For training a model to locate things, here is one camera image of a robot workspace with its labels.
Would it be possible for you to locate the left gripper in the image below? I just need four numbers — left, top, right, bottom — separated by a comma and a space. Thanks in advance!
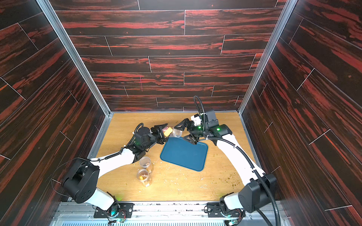
142, 123, 171, 152

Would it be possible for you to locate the clear jar with cookies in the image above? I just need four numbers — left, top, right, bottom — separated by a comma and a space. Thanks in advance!
162, 126, 177, 137

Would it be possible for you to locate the clear jar lid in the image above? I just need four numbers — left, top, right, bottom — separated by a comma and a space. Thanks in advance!
170, 128, 183, 137

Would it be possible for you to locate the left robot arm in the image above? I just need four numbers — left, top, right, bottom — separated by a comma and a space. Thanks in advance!
61, 123, 172, 218

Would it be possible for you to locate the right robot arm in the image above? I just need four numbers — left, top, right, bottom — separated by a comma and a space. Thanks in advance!
176, 96, 281, 226

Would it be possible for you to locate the middle clear jar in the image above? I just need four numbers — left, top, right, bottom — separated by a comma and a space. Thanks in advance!
139, 156, 154, 173

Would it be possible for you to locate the near clear jar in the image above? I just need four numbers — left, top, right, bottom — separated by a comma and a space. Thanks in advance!
136, 169, 152, 187

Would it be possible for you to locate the yellow square cookie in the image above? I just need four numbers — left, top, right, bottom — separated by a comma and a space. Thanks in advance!
163, 127, 173, 137

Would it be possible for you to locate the teal plastic tray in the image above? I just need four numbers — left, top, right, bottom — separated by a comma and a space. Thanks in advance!
160, 137, 208, 171

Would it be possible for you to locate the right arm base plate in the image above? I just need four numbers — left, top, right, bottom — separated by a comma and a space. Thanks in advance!
204, 202, 246, 218

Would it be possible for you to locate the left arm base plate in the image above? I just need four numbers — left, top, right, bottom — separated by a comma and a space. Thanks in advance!
94, 202, 134, 219

